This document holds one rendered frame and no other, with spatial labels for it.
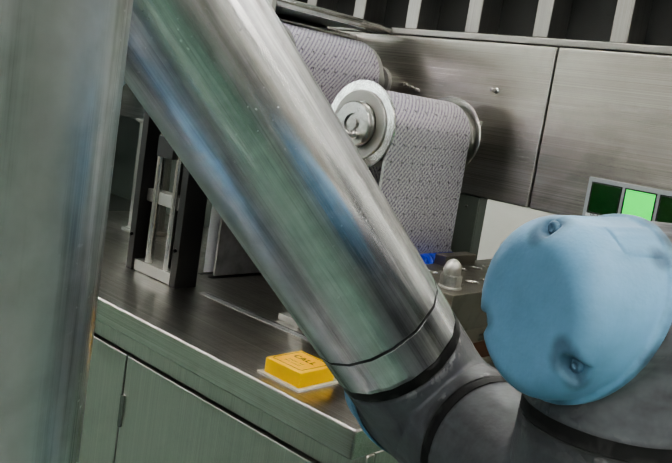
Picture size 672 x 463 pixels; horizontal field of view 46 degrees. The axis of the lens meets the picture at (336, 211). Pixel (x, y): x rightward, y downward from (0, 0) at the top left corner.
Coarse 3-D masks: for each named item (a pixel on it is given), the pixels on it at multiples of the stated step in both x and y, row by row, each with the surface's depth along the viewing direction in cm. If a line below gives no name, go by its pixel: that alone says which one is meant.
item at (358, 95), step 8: (352, 96) 134; (360, 96) 133; (368, 96) 132; (376, 96) 131; (376, 104) 130; (336, 112) 136; (376, 112) 130; (384, 112) 129; (376, 120) 130; (384, 120) 129; (376, 128) 130; (384, 128) 129; (376, 136) 130; (368, 144) 132; (376, 144) 130; (360, 152) 133; (368, 152) 132
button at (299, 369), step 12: (276, 360) 109; (288, 360) 110; (300, 360) 110; (312, 360) 111; (276, 372) 108; (288, 372) 107; (300, 372) 106; (312, 372) 107; (324, 372) 109; (300, 384) 106; (312, 384) 108
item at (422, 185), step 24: (384, 168) 131; (408, 168) 135; (432, 168) 140; (456, 168) 146; (384, 192) 132; (408, 192) 137; (432, 192) 142; (456, 192) 147; (408, 216) 138; (432, 216) 143; (432, 240) 145
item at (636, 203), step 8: (632, 192) 135; (640, 192) 134; (624, 200) 136; (632, 200) 135; (640, 200) 134; (648, 200) 133; (624, 208) 136; (632, 208) 135; (640, 208) 134; (648, 208) 133; (640, 216) 134; (648, 216) 133
